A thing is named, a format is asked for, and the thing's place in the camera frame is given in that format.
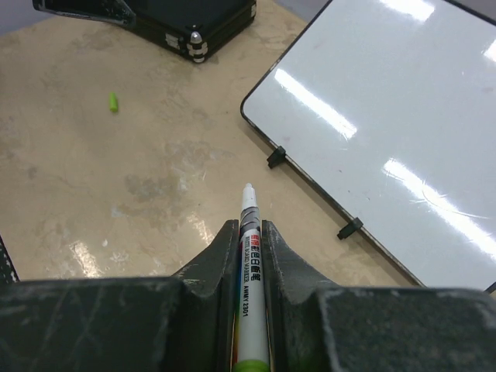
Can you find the green marker cap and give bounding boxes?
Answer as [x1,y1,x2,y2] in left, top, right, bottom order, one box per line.
[108,92,119,112]

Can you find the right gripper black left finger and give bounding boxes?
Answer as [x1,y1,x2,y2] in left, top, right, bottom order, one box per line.
[1,220,239,371]

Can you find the wire whiteboard stand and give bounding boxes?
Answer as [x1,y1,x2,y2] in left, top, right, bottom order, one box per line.
[267,146,363,240]

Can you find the black flat case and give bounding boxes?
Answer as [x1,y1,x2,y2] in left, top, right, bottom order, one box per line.
[33,0,257,64]

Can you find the white whiteboard with dark frame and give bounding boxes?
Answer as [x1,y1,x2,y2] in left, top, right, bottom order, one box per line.
[240,1,495,291]

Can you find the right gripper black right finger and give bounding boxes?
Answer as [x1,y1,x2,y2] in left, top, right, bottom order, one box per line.
[262,221,495,371]

